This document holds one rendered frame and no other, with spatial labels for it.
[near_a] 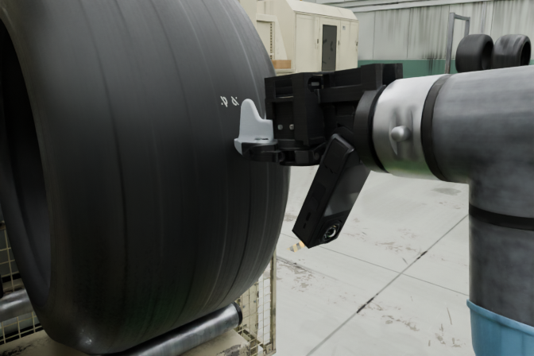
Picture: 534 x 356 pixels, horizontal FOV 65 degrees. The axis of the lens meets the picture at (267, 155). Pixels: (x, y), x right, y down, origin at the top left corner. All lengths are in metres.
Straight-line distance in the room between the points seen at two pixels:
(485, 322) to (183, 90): 0.35
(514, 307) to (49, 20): 0.47
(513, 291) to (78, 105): 0.39
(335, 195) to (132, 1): 0.31
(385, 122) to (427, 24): 11.81
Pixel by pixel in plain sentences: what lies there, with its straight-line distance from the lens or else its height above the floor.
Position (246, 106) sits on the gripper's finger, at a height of 1.29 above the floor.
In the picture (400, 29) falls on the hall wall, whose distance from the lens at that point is 12.38.
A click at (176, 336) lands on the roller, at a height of 0.92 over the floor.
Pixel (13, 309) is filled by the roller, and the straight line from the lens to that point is 0.92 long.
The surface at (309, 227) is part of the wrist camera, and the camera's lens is 0.39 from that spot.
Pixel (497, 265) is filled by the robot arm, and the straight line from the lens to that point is 0.29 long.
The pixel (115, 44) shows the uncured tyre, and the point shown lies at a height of 1.35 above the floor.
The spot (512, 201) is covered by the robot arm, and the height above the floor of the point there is 1.26.
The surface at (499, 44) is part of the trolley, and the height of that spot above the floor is 1.54.
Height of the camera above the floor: 1.33
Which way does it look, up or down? 12 degrees down
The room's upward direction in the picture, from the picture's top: straight up
